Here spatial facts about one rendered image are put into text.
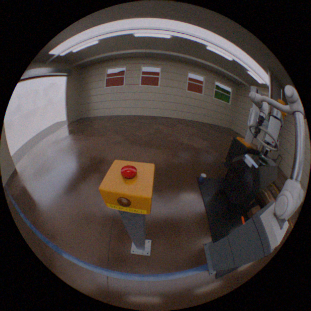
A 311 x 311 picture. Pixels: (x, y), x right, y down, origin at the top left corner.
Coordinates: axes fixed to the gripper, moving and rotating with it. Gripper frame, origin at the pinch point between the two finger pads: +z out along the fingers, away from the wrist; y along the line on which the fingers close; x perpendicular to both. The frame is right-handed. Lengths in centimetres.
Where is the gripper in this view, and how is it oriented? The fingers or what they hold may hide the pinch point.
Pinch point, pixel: (255, 134)
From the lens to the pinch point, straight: 118.6
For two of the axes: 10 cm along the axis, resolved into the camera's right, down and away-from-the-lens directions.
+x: -0.6, -4.4, 9.0
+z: -4.4, 8.2, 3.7
